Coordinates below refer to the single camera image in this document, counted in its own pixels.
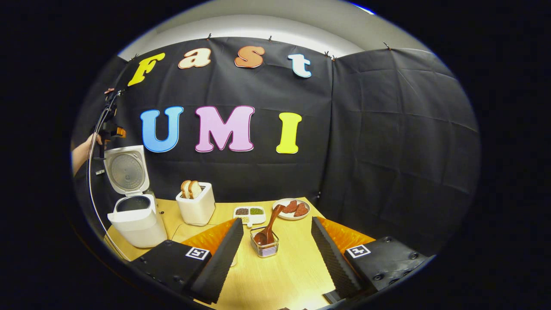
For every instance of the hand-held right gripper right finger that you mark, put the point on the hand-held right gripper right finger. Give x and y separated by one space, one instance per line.
333 267

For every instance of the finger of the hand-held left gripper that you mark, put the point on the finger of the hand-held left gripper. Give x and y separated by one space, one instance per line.
119 132

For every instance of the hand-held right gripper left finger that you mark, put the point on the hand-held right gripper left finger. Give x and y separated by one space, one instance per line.
217 267

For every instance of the brown wooden spoon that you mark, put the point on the brown wooden spoon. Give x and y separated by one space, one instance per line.
270 226

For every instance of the white rice cooker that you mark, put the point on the white rice cooker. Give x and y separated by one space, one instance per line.
137 228

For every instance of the white toaster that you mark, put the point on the white toaster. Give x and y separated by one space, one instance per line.
198 211

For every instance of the white divided grain dish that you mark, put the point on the white divided grain dish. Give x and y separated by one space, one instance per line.
249 215

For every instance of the red meat slice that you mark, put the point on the red meat slice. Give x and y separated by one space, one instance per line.
290 206
301 210

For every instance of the white round plate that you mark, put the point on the white round plate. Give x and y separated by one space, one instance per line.
280 213

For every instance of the toasted bread slice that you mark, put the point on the toasted bread slice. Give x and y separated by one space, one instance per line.
196 188
185 189

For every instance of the black backdrop cloth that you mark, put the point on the black backdrop cloth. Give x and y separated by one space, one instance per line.
379 142

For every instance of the ceiling light panel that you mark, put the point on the ceiling light panel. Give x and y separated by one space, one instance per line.
361 7

